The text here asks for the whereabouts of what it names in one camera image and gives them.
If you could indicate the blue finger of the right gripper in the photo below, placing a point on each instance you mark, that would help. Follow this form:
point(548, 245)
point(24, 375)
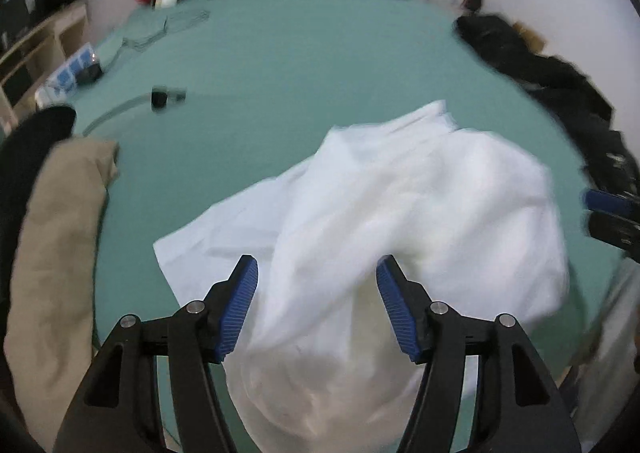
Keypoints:
point(617, 205)

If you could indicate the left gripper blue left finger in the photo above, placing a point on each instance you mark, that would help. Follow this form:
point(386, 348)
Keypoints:
point(227, 303)

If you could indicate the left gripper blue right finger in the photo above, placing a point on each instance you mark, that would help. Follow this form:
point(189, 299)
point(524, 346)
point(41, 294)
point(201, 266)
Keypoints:
point(406, 303)

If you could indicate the white hooded jacket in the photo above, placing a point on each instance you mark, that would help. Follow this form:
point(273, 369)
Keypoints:
point(327, 358)

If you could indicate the black clothes pile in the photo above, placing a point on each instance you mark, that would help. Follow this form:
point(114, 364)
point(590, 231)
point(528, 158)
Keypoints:
point(564, 92)

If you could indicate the beige folded garment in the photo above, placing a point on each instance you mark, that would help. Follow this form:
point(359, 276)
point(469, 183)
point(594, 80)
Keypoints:
point(50, 325)

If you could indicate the green bed sheet mattress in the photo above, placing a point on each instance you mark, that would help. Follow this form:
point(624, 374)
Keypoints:
point(210, 97)

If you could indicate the small black speaker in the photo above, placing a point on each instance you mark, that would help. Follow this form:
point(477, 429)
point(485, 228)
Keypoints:
point(472, 6)

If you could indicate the black folded garment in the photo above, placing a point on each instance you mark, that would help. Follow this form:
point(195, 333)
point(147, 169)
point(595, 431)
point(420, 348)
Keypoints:
point(22, 156)

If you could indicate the black power adapter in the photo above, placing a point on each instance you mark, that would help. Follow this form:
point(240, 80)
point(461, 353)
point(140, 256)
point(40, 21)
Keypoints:
point(89, 75)

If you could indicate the white blue power strip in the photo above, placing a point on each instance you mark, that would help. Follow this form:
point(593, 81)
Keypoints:
point(62, 83)

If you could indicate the wooden computer desk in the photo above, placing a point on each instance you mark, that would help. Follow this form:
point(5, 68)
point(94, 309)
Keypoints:
point(33, 58)

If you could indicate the black computer monitor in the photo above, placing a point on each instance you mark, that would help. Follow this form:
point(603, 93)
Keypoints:
point(15, 22)

